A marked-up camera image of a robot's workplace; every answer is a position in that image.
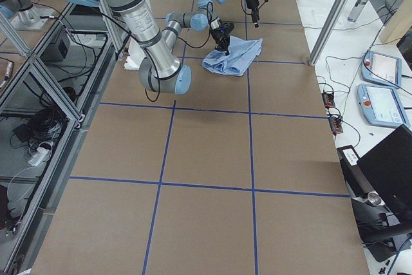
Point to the near blue teach pendant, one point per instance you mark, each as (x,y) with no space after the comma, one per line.
(381,106)

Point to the light blue t-shirt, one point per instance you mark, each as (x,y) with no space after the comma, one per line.
(241,55)

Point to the far blue teach pendant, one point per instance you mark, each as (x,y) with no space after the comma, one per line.
(382,69)

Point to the clear water bottle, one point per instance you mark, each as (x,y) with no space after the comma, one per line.
(356,10)

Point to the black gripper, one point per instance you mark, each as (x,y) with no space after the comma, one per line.
(219,35)
(251,5)

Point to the blue teach pendant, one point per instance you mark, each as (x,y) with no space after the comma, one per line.
(382,69)
(381,106)

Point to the white central pedestal column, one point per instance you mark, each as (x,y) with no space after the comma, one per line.
(135,56)

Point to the grey usb hub right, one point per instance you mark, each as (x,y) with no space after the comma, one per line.
(335,122)

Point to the black laptop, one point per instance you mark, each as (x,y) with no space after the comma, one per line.
(387,166)

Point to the aluminium frame post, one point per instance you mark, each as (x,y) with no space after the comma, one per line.
(326,31)

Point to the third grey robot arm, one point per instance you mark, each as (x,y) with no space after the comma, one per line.
(24,15)

